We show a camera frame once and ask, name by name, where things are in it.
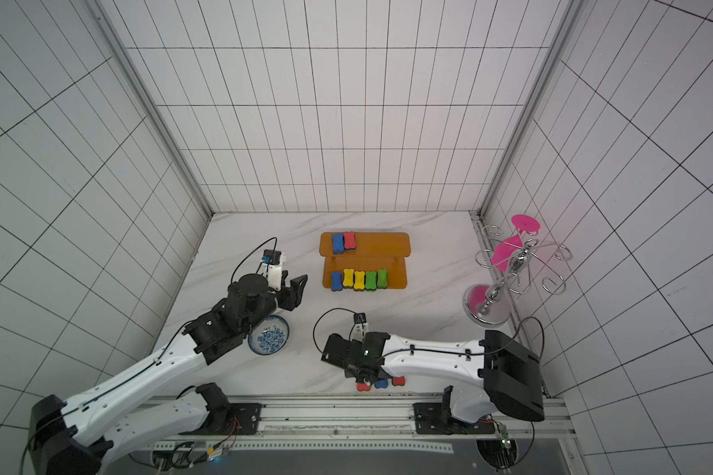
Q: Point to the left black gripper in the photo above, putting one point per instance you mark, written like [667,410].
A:
[292,297]

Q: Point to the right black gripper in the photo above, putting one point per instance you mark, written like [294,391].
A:
[338,353]

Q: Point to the orange two-tier shelf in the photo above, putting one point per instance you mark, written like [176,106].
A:
[373,251]

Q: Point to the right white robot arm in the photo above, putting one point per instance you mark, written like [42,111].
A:
[494,374]

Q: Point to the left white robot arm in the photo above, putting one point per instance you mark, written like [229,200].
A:
[90,430]

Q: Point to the blue patterned bowl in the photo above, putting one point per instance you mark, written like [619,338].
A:
[270,336]

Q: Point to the blue bottom eraser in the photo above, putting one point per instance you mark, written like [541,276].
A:
[336,281]

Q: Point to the yellow bottom eraser left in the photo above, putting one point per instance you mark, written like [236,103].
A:
[348,278]

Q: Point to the yellow eraser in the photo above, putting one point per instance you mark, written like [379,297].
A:
[348,278]
[359,280]

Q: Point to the yellow bottom eraser right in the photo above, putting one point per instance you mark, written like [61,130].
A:
[359,280]

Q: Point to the green bottom eraser left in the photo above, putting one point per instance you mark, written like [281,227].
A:
[370,281]

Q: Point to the green eraser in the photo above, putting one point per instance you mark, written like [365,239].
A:
[382,279]
[370,281]

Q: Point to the green bottom eraser right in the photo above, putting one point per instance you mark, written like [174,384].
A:
[382,279]

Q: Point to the chrome cup tree stand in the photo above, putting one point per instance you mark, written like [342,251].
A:
[483,303]

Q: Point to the pink disc middle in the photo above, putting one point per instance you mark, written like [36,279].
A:
[504,251]

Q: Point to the pink disc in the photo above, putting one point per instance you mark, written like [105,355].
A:
[504,251]
[526,224]

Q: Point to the pink disc top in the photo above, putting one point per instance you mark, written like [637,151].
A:
[526,224]

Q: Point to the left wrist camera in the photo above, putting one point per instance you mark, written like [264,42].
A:
[271,257]

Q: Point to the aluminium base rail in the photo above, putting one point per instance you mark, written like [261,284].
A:
[392,421]

